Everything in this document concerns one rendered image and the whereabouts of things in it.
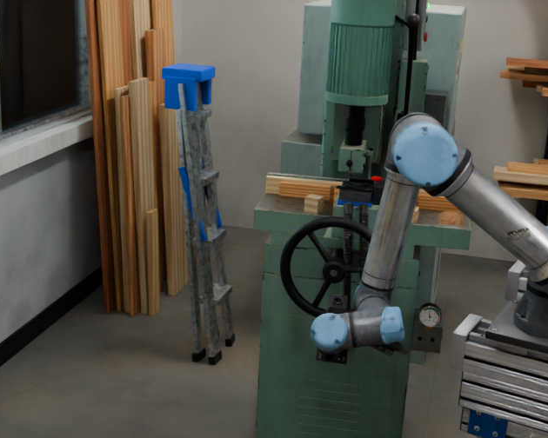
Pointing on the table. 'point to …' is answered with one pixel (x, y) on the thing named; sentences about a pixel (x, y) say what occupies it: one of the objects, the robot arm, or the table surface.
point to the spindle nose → (354, 125)
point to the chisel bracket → (352, 157)
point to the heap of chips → (451, 218)
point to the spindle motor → (360, 52)
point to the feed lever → (410, 62)
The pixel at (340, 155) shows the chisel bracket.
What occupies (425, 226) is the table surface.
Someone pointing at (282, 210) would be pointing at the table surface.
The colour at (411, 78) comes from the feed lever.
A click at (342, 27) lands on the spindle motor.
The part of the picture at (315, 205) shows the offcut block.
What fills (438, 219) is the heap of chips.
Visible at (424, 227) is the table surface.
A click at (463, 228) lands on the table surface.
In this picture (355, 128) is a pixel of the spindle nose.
